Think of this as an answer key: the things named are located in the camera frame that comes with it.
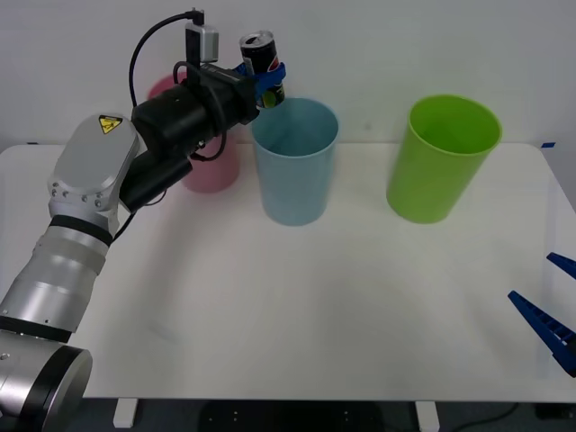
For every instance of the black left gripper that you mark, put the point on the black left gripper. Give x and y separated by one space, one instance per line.
222 96

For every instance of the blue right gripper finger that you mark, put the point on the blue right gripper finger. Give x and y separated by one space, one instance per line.
564 264
546 326

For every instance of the black drink can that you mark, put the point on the black drink can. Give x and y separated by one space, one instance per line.
260 51

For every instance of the silver and black left arm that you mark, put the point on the silver and black left arm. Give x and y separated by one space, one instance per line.
90 157

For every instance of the pink plastic bin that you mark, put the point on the pink plastic bin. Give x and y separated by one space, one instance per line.
216 173

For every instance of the pale blue plastic bin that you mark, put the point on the pale blue plastic bin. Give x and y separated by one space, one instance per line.
292 189

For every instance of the white table leg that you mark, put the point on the white table leg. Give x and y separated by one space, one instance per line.
124 413
426 416

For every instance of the green plastic bin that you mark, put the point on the green plastic bin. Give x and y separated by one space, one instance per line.
427 184

